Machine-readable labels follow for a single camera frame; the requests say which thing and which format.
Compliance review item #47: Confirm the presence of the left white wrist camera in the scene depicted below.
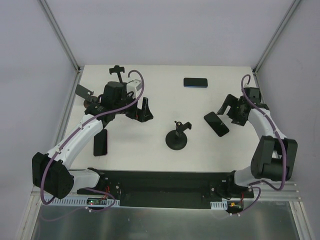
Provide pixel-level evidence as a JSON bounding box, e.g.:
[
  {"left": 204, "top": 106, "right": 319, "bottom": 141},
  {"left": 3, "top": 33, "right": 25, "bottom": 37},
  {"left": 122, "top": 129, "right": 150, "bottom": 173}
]
[{"left": 126, "top": 79, "right": 142, "bottom": 99}]

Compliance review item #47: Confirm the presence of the right aluminium frame post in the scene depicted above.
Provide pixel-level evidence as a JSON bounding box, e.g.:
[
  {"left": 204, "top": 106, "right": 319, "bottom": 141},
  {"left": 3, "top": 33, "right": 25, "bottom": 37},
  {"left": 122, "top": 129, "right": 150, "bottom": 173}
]
[{"left": 252, "top": 0, "right": 303, "bottom": 76}]

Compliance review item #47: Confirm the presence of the black clamp phone stand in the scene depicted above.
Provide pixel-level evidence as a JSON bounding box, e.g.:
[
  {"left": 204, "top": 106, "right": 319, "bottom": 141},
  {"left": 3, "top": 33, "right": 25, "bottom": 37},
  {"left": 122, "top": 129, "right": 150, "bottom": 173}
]
[{"left": 109, "top": 65, "right": 125, "bottom": 83}]

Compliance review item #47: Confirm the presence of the blue edged black phone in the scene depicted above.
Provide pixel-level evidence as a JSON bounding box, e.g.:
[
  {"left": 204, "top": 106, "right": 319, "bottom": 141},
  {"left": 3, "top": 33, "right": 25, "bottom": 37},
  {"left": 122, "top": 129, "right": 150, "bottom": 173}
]
[{"left": 183, "top": 77, "right": 208, "bottom": 88}]

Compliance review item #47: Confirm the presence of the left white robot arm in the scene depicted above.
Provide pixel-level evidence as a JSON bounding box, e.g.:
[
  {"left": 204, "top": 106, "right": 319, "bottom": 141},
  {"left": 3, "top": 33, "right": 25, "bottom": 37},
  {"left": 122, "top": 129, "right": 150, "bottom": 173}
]
[{"left": 32, "top": 79, "right": 153, "bottom": 199}]

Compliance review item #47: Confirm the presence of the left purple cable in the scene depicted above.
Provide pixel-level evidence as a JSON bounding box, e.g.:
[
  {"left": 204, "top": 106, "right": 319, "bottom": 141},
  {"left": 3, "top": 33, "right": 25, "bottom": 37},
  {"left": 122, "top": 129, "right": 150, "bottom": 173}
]
[{"left": 39, "top": 69, "right": 145, "bottom": 206}]

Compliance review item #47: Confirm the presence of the left aluminium frame post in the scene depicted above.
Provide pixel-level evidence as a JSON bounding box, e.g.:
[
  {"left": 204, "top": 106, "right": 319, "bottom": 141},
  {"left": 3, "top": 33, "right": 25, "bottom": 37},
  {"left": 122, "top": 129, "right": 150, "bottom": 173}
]
[{"left": 37, "top": 0, "right": 81, "bottom": 73}]

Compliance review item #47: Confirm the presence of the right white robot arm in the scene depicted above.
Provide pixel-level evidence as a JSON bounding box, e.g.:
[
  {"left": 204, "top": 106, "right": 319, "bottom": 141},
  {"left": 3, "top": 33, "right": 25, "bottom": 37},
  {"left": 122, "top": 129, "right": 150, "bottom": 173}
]
[{"left": 217, "top": 87, "right": 298, "bottom": 198}]

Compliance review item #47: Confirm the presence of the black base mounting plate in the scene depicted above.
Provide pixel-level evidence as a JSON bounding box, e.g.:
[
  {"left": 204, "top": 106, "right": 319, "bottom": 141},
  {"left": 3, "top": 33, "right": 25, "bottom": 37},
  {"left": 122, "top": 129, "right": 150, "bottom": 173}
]
[{"left": 77, "top": 169, "right": 261, "bottom": 208}]

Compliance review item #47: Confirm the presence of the aluminium frame post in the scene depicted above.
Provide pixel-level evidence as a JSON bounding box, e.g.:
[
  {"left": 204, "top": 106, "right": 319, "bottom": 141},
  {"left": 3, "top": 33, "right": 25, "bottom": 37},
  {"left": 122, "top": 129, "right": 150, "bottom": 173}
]
[
  {"left": 37, "top": 0, "right": 81, "bottom": 73},
  {"left": 252, "top": 0, "right": 303, "bottom": 76}
]

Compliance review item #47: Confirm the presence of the brown base phone stand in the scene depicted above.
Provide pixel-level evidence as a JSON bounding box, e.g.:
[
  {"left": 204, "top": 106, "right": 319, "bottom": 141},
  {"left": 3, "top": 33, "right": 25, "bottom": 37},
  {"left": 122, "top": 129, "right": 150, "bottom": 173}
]
[{"left": 75, "top": 84, "right": 99, "bottom": 109}]

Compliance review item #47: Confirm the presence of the black round base phone stand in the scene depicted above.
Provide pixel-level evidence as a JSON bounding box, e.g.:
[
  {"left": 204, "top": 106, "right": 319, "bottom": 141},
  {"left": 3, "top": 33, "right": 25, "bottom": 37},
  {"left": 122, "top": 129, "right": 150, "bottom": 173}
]
[{"left": 165, "top": 121, "right": 192, "bottom": 151}]

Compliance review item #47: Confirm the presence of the right white cable duct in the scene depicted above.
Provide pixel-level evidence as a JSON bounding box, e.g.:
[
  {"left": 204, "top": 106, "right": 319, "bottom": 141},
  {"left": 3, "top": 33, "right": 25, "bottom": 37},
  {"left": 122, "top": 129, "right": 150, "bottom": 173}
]
[{"left": 210, "top": 200, "right": 244, "bottom": 211}]

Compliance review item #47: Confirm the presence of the left white cable duct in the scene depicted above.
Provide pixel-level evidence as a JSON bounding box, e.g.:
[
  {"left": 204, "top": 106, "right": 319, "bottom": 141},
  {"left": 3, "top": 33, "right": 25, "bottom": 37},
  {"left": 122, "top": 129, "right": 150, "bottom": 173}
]
[{"left": 50, "top": 196, "right": 120, "bottom": 208}]

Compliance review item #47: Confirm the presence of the black phone with red case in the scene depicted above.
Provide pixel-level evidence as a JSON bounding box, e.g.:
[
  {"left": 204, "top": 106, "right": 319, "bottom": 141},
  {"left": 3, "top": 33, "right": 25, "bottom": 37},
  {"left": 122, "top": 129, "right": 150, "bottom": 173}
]
[{"left": 93, "top": 129, "right": 108, "bottom": 157}]

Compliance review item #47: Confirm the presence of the white cable duct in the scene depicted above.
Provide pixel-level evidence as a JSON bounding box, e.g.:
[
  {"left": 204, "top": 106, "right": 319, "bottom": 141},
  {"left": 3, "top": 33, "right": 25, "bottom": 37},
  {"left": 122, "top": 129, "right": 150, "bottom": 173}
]
[
  {"left": 210, "top": 200, "right": 244, "bottom": 211},
  {"left": 50, "top": 196, "right": 120, "bottom": 208}
]

